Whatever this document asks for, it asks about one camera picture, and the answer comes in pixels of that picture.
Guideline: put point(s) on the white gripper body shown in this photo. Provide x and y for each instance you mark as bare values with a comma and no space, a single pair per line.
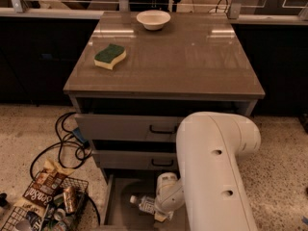
161,204

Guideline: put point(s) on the clear plastic water bottle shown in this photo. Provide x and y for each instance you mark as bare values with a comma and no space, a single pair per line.
144,203

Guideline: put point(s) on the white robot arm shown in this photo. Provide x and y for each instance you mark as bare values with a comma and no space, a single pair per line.
208,148

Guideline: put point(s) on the bottom grey drawer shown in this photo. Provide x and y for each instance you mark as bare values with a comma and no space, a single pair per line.
120,214

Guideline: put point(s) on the grey drawer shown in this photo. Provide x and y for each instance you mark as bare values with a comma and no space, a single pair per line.
120,214
135,160
161,128

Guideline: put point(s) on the middle grey drawer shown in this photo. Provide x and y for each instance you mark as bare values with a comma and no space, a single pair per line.
135,160

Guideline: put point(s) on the top grey drawer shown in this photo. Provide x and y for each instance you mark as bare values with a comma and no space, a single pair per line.
161,128

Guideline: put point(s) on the grey drawer cabinet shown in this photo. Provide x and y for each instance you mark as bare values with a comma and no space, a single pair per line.
194,64

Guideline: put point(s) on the copper drink can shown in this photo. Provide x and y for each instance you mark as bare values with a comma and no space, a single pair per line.
70,200

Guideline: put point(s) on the blue power plug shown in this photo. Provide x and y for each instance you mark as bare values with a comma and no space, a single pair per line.
80,140

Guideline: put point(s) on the brown snack bag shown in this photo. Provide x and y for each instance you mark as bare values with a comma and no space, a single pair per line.
42,190

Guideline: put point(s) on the green yellow sponge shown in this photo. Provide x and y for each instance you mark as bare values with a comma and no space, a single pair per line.
110,56

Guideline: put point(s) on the white bowl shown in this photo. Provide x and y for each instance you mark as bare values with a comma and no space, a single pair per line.
153,20

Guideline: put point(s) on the black wire basket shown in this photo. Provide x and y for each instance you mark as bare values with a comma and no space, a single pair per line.
50,205

